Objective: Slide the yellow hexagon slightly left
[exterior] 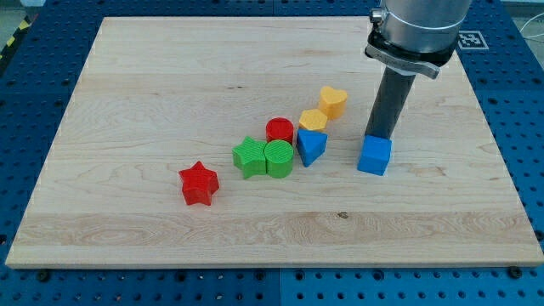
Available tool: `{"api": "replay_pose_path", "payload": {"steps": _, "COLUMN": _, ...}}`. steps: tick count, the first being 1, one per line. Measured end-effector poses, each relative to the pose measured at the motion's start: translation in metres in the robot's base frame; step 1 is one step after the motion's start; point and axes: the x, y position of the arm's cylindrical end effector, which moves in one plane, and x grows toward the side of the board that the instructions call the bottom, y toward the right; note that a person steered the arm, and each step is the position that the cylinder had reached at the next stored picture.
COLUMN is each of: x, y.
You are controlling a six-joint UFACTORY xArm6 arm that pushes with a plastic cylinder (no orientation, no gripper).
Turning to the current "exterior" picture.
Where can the white fiducial marker tag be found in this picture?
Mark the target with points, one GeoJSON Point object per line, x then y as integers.
{"type": "Point", "coordinates": [471, 40]}

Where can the yellow black hazard tape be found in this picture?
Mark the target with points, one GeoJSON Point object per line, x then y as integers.
{"type": "Point", "coordinates": [15, 40]}

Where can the blue cube block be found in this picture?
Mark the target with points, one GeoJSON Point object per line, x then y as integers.
{"type": "Point", "coordinates": [375, 155]}

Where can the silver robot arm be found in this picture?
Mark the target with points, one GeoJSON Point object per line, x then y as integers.
{"type": "Point", "coordinates": [415, 36]}

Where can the yellow heart block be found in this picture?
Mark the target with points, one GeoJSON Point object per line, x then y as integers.
{"type": "Point", "coordinates": [332, 102]}

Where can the light wooden board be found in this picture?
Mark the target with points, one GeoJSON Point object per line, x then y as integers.
{"type": "Point", "coordinates": [156, 95]}

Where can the red cylinder block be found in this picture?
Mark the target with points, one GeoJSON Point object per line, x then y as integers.
{"type": "Point", "coordinates": [279, 128]}

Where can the blue triangle block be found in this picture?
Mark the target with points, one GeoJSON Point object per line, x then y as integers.
{"type": "Point", "coordinates": [310, 145]}

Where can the yellow hexagon block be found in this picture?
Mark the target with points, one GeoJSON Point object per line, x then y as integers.
{"type": "Point", "coordinates": [313, 120]}

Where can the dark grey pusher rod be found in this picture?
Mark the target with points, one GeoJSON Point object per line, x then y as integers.
{"type": "Point", "coordinates": [389, 102]}

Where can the red star block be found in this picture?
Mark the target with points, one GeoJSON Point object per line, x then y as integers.
{"type": "Point", "coordinates": [198, 184]}

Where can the green star block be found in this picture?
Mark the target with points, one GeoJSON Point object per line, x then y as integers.
{"type": "Point", "coordinates": [249, 157]}

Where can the green cylinder block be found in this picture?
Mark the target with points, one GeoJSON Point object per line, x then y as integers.
{"type": "Point", "coordinates": [279, 156]}

